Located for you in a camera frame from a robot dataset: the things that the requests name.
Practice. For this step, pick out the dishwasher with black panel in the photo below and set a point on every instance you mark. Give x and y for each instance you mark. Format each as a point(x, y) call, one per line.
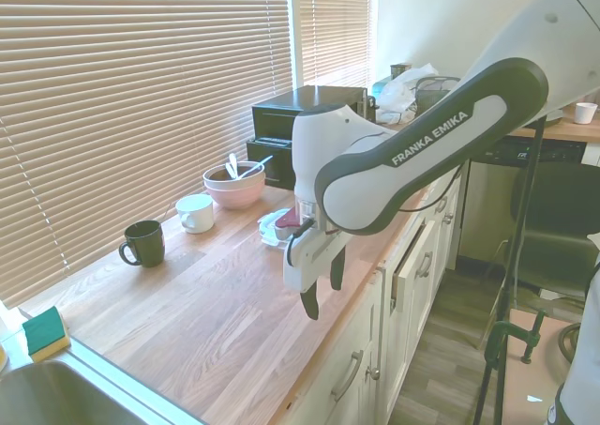
point(539, 150)

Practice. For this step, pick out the beige bowl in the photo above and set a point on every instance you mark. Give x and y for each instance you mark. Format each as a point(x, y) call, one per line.
point(220, 175)

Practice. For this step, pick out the clear teal-rimmed container lid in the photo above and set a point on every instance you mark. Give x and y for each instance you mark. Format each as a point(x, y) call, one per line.
point(268, 223)

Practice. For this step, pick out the black toaster oven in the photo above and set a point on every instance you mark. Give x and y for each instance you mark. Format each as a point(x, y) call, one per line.
point(281, 115)

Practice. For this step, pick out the round metal cabinet knob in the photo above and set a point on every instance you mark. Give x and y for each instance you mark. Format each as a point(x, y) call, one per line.
point(449, 217)
point(375, 373)

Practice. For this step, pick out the teal container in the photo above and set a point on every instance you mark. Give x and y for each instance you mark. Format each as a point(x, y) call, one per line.
point(382, 86)

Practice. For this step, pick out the small black appliance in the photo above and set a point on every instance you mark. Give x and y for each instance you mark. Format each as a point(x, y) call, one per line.
point(370, 108)

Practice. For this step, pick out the pink bowl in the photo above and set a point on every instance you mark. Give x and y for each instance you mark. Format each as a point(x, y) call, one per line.
point(234, 197)

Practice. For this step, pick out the dark jar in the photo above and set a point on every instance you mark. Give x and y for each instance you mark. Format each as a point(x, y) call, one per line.
point(400, 71)

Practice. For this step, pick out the narrow beige window blind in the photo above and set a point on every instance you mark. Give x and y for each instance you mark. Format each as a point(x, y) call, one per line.
point(333, 31)

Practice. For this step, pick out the small white cup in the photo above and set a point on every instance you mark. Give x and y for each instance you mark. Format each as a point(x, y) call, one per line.
point(586, 113)

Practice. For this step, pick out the white paper scrap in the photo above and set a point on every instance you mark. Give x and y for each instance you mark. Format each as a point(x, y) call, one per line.
point(535, 398)

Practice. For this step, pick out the black mesh basket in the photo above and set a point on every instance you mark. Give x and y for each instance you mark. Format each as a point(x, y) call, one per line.
point(433, 96)

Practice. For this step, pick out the yellow green sponge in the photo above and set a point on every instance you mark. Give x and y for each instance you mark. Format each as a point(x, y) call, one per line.
point(44, 333)

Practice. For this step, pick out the thin black stand pole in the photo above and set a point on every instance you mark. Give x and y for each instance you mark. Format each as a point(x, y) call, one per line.
point(483, 401)

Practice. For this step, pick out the white kitchen cabinet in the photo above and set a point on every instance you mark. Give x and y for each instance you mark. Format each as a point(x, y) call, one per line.
point(408, 350)

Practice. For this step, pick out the green clamp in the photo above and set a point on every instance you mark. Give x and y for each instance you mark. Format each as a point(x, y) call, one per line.
point(492, 345)
point(529, 345)

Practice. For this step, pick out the wide beige window blind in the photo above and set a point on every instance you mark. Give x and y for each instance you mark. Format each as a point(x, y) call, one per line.
point(140, 92)

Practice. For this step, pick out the dark green mug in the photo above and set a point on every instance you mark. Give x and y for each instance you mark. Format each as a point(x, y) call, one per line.
point(147, 247)

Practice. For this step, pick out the stainless steel sink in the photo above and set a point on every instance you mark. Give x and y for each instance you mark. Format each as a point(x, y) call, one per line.
point(56, 397)

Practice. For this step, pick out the white spoon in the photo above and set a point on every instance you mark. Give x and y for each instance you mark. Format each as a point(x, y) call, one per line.
point(258, 164)
point(233, 162)

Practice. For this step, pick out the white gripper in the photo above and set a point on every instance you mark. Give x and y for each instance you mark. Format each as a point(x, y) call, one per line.
point(311, 261)

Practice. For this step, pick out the white mug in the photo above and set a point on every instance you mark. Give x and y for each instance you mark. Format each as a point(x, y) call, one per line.
point(199, 214)

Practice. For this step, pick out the white cabinet drawer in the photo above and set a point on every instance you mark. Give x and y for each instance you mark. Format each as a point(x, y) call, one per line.
point(408, 284)

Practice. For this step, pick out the white plastic bag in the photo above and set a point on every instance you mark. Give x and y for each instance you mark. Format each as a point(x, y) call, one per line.
point(398, 94)

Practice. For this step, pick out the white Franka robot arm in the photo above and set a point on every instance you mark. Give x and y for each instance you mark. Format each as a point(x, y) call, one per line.
point(422, 139)

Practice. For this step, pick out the clear glass food container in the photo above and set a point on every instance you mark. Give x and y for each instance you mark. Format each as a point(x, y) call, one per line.
point(268, 241)

